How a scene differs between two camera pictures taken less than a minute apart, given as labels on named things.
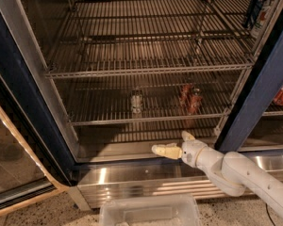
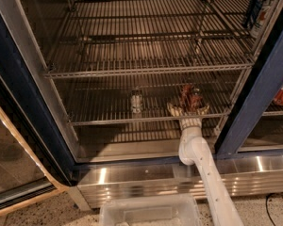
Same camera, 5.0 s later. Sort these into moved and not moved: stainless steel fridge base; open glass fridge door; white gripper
Moved: white gripper
Not moved: stainless steel fridge base; open glass fridge door
